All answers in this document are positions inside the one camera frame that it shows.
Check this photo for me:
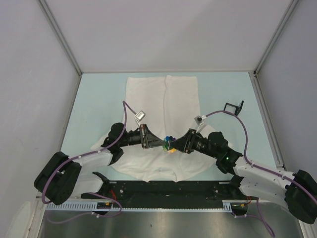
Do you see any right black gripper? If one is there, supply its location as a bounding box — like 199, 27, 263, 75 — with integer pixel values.
168, 129, 219, 159

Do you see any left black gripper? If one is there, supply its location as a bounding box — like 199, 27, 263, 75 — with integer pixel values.
118, 124, 165, 149

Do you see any rainbow plush flower brooch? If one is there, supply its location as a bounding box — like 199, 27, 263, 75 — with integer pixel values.
162, 136, 176, 153

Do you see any white t-shirt garment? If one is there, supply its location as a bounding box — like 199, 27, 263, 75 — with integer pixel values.
103, 75, 232, 182

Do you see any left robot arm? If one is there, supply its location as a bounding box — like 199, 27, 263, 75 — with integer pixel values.
34, 122, 165, 205

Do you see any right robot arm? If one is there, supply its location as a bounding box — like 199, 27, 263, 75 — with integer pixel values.
168, 129, 317, 224

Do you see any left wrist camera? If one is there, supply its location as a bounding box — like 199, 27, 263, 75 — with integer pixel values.
134, 111, 146, 126

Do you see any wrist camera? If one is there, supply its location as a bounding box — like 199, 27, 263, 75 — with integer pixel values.
194, 116, 207, 133
134, 111, 146, 126

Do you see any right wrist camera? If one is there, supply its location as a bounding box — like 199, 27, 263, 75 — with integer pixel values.
194, 116, 207, 133

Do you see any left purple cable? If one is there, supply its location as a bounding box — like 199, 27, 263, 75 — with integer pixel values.
41, 101, 139, 204

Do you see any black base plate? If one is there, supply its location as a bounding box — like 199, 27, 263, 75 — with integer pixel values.
81, 180, 258, 208

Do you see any black bracket stand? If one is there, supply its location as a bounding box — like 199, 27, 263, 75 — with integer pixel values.
223, 100, 244, 116

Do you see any white slotted cable duct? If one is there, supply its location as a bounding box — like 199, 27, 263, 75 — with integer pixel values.
46, 201, 246, 212

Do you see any aluminium frame rail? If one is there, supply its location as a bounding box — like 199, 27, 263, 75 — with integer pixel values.
249, 72, 286, 170

